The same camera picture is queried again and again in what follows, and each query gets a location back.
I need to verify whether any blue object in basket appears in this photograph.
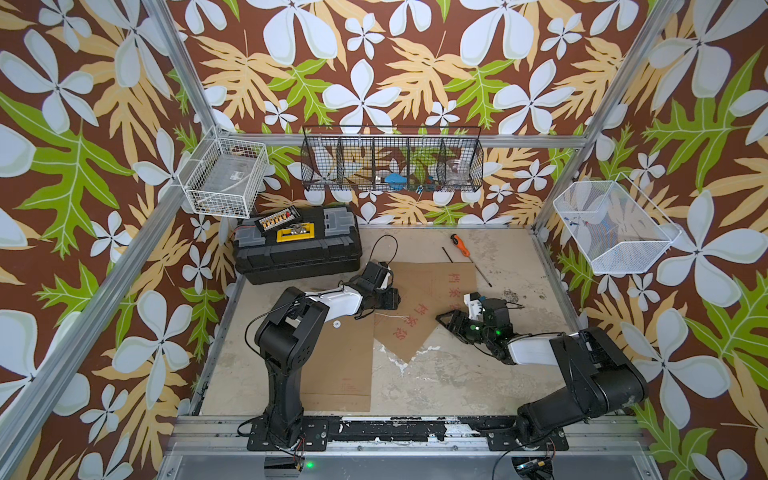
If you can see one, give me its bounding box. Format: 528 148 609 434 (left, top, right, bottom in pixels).
384 173 408 192

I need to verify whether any orange handled screwdriver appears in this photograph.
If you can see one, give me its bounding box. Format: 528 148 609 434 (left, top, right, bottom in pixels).
450 234 492 287

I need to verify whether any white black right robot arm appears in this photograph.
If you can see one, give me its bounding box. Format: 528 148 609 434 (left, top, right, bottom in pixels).
435 292 648 451

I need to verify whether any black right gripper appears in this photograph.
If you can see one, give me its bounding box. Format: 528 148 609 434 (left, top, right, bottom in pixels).
434 308 494 346

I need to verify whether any white wire basket right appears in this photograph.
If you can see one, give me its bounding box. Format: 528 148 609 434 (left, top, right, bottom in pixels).
553 174 682 275

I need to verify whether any white wire basket left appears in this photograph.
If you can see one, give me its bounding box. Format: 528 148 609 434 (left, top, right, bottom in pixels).
179 128 270 219

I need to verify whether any screwdriver bit set case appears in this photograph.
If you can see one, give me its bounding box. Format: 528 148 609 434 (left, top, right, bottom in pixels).
256 206 302 233

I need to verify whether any kraft file bag with string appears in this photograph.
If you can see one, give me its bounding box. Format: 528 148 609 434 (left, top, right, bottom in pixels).
301 317 374 414

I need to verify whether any black wire basket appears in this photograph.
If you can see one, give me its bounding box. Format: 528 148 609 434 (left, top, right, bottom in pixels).
299 125 485 193

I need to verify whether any white wire basket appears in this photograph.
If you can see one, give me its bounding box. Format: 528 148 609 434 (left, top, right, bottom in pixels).
553 174 682 275
179 128 270 219

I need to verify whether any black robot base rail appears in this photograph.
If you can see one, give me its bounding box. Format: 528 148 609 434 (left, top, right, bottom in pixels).
237 415 569 454

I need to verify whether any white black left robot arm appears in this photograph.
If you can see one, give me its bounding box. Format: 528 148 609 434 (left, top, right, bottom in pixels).
251 261 401 450

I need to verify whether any black plastic toolbox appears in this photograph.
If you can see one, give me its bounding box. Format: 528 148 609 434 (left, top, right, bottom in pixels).
233 206 362 285

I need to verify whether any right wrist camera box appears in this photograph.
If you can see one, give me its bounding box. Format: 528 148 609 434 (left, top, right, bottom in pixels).
464 292 485 323

